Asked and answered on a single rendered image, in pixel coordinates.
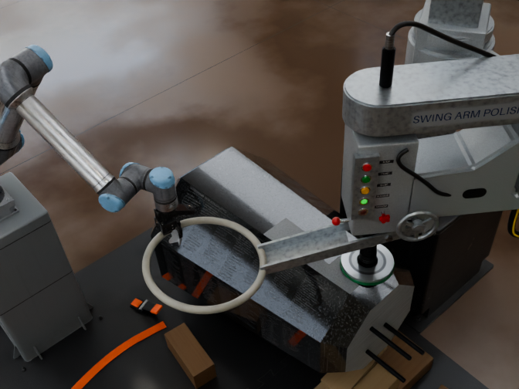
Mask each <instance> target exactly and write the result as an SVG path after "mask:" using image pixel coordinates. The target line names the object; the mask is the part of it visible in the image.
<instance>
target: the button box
mask: <svg viewBox="0 0 519 389"><path fill-rule="evenodd" d="M379 161H380V155H379V153H376V154H354V160H353V172H352V184H351V207H350V218H351V220H360V219H369V218H374V212H375V198H376V190H377V183H378V169H379ZM366 163H370V164H372V166H373V167H372V169H371V170H370V171H363V170H362V169H361V167H362V165H363V164H366ZM364 175H370V176H371V181H370V182H368V183H362V182H361V177H362V176H364ZM365 186H367V187H370V189H371V190H370V192H369V193H368V194H361V193H360V189H361V188H363V187H365ZM361 198H368V199H369V203H368V204H366V205H360V204H359V200H360V199H361ZM362 208H367V209H368V214H366V215H363V216H361V215H359V214H358V211H359V210H360V209H362Z"/></svg>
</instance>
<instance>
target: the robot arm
mask: <svg viewBox="0 0 519 389"><path fill-rule="evenodd" d="M52 68H53V61H52V60H51V58H50V56H49V54H48V53H47V52H46V51H45V50H44V49H43V48H41V47H40V46H38V45H30V46H28V47H25V48H24V49H23V50H22V51H20V52H18V53H16V54H15V55H14V56H12V57H10V58H9V59H7V60H5V61H4V62H3V63H2V64H1V65H0V165H2V164H3V163H4V162H6V161H7V160H8V159H9V158H10V157H12V156H13V155H14V154H16V153H18V152H19V151H20V150H21V148H22V147H23V146H24V142H25V141H24V137H23V134H21V133H20V132H21V130H20V127H21V126H22V122H23V120H25V121H26V122H27V123H28V124H29V125H30V126H31V127H32V128H33V129H34V130H35V131H36V132H37V133H38V134H39V135H40V136H41V137H42V138H43V139H44V140H45V141H46V142H47V143H48V144H49V145H50V146H51V147H52V148H53V149H54V150H55V151H56V152H57V153H58V154H59V155H60V156H61V157H62V158H63V159H64V160H65V161H66V162H67V163H68V164H69V165H70V166H71V167H72V168H73V169H74V170H75V171H76V172H77V173H78V174H79V175H80V176H81V177H82V178H83V179H84V180H85V181H86V182H87V183H88V184H89V185H90V186H91V187H92V188H93V189H94V190H95V192H96V193H97V194H98V195H99V203H100V204H101V206H102V207H103V208H104V209H106V210H108V211H110V212H118V211H120V210H121V209H122V208H124V207H125V205H126V204H127V203H128V202H129V201H130V200H131V199H132V198H133V197H134V196H135V195H136V194H137V193H138V192H139V191H140V190H141V189H142V190H145V191H149V192H151V193H153V195H154V203H155V207H156V208H155V209H154V213H155V217H154V221H155V225H156V226H159V227H160V229H161V232H162V234H163V235H167V234H169V233H171V235H172V237H171V238H170V239H169V243H174V242H178V244H179V245H180V244H181V241H182V237H183V233H182V229H181V223H180V220H179V218H178V216H179V215H193V214H194V213H195V209H194V207H193V206H192V205H179V204H178V198H177V193H176V188H175V177H174V175H173V173H172V171H171V170H170V169H168V168H166V167H156V168H154V169H152V168H149V167H145V166H143V165H140V164H138V163H133V162H129V163H126V164H125V165H124V166H123V167H122V169H121V170H120V175H119V178H118V179H116V178H115V177H114V176H113V175H112V174H111V173H110V172H109V171H108V170H107V169H106V168H105V167H104V166H103V165H102V164H101V163H100V162H99V161H98V160H97V159H96V158H95V157H94V156H93V155H92V154H91V153H90V152H89V151H88V150H87V149H86V148H85V147H84V146H83V145H82V144H81V143H80V142H79V141H78V140H77V139H76V138H75V137H74V136H73V135H72V134H71V133H70V132H69V131H68V130H67V129H66V128H65V127H64V126H63V125H62V124H61V123H60V122H59V121H58V120H57V119H56V118H55V117H54V116H53V114H52V113H51V112H50V111H49V110H48V109H47V108H46V107H45V106H44V105H43V104H42V103H41V102H40V101H39V100H38V99H37V98H36V97H35V94H36V91H37V89H38V87H39V85H40V83H41V82H42V78H43V77H44V76H45V75H46V74H47V73H49V72H50V70H52ZM156 221H157V222H158V223H157V224H156ZM175 228H176V229H175ZM172 230H173V231H172Z"/></svg>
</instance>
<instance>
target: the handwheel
mask: <svg viewBox="0 0 519 389"><path fill-rule="evenodd" d="M420 215H425V216H429V217H430V218H428V219H426V220H425V221H422V220H419V219H418V217H417V216H420ZM410 218H411V219H412V222H409V221H408V220H409V219H410ZM430 222H434V223H433V227H432V228H431V229H430V230H429V231H428V232H427V233H425V234H423V235H419V233H420V232H422V231H423V230H424V229H425V226H424V225H427V224H429V223H430ZM402 225H407V226H410V227H411V229H412V231H413V232H414V236H413V237H412V236H407V235H404V234H403V233H402ZM438 227H439V219H438V217H437V216H436V215H435V214H434V213H432V212H430V211H414V212H411V213H408V214H407V215H405V216H404V217H402V218H401V219H400V221H399V222H398V224H397V225H396V233H397V235H398V236H399V238H401V239H403V240H406V241H408V242H417V241H421V240H423V239H426V238H428V237H429V236H431V235H432V234H433V233H434V232H435V231H436V230H437V228H438Z"/></svg>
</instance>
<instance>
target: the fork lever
mask: <svg viewBox="0 0 519 389"><path fill-rule="evenodd" d="M348 230H350V227H349V224H348V222H342V223H340V225H333V224H332V225H326V226H324V227H320V228H316V229H312V230H310V231H306V232H301V233H298V234H296V235H291V236H287V237H284V238H279V239H276V240H273V241H270V242H265V243H262V244H259V245H257V247H258V249H264V250H265V253H266V259H267V264H265V265H262V266H259V268H260V270H265V271H266V275H267V274H270V273H274V272H279V271H282V270H285V269H290V268H293V267H297V266H301V265H305V264H308V263H311V262H316V261H319V260H322V259H328V258H330V257H334V256H337V255H342V254H345V253H349V252H353V251H357V250H360V249H365V248H368V247H371V246H374V245H380V244H382V243H386V242H391V241H394V240H397V239H400V238H399V236H398V235H397V233H396V232H386V233H379V234H376V235H371V236H368V237H365V238H360V239H357V240H354V241H350V242H349V241H348V236H347V232H346V231H348ZM402 233H403V234H404V235H407V236H412V235H414V232H413V231H412V229H411V227H410V226H406V227H405V230H404V231H402Z"/></svg>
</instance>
